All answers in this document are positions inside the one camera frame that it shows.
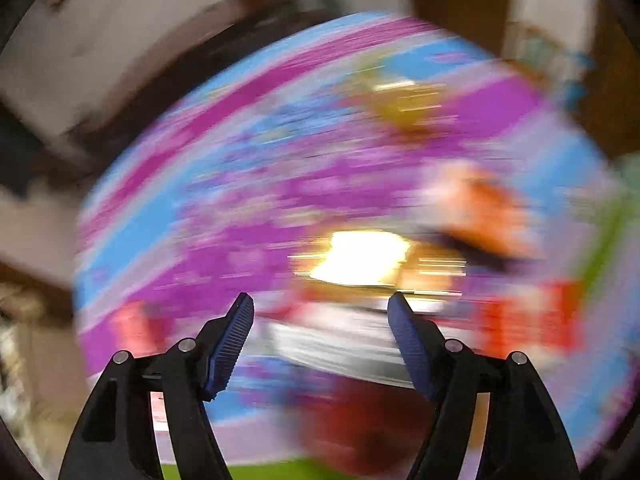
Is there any silver white foil wrapper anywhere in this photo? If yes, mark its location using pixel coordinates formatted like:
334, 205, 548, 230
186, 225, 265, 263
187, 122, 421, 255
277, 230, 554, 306
267, 302, 412, 388

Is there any orange snack packet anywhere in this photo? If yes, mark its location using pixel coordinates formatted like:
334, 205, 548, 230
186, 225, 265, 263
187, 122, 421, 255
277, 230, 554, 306
419, 158, 538, 259

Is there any red apple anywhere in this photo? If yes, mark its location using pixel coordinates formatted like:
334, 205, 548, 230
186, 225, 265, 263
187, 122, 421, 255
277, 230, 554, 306
297, 377, 435, 477

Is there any red white cardboard box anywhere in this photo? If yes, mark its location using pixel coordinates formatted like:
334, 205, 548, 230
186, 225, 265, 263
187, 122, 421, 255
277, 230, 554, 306
474, 281, 582, 367

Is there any red tissue packet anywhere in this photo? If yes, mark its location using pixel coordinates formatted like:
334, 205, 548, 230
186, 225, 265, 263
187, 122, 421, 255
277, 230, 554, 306
110, 300, 170, 358

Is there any yellow snack bag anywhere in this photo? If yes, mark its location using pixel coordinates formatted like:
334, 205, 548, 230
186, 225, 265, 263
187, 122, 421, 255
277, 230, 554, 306
348, 66, 451, 132

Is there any colourful floral tablecloth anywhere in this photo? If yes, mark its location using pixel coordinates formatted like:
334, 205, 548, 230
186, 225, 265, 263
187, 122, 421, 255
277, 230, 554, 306
75, 13, 639, 479

